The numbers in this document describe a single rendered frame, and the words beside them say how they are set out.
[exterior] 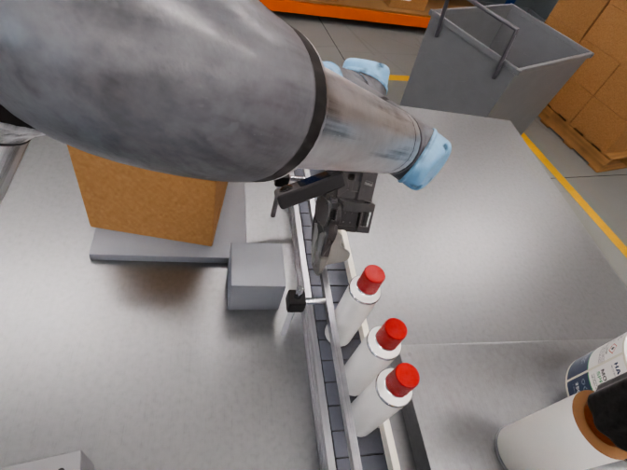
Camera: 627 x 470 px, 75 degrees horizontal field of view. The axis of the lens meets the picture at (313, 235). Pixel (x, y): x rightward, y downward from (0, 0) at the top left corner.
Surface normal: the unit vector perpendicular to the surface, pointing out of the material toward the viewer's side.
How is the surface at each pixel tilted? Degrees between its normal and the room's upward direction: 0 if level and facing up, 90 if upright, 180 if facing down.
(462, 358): 0
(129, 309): 0
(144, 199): 90
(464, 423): 0
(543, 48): 86
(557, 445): 90
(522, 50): 86
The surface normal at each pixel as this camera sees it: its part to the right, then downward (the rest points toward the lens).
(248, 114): 0.60, 0.47
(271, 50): 0.76, -0.05
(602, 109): -0.90, 0.16
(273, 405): 0.22, -0.62
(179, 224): -0.04, 0.76
